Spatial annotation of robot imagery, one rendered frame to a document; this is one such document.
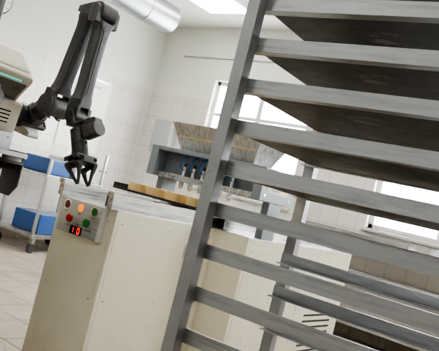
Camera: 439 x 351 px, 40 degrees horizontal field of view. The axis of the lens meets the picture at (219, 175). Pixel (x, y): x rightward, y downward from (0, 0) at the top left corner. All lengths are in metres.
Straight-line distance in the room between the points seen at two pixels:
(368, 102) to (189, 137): 2.09
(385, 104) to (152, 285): 1.73
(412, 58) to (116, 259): 1.60
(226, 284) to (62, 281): 0.77
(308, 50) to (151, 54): 6.84
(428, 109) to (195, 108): 6.49
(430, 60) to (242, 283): 1.92
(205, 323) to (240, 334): 0.18
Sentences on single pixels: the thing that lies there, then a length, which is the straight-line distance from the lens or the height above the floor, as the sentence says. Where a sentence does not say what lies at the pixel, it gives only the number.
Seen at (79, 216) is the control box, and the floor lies 0.78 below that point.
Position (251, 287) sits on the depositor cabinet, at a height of 0.61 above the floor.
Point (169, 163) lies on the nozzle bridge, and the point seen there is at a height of 1.10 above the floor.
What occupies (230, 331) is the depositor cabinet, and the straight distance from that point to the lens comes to 2.94.
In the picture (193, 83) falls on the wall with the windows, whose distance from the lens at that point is 7.69.
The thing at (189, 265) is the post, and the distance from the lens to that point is 1.27.
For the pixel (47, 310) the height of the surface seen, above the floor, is 0.37.
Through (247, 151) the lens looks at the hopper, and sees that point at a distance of 2.99.
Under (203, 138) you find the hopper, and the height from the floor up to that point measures 1.26.
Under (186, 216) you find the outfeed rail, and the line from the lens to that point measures 2.76.
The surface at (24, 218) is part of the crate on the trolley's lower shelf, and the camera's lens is 6.55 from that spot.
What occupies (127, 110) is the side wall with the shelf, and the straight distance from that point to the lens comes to 7.84.
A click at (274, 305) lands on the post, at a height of 0.74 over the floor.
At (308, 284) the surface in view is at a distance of 1.18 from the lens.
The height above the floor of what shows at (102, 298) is 0.49.
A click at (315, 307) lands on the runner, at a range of 1.63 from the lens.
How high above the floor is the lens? 0.99
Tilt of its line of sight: 2 degrees up
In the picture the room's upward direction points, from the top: 14 degrees clockwise
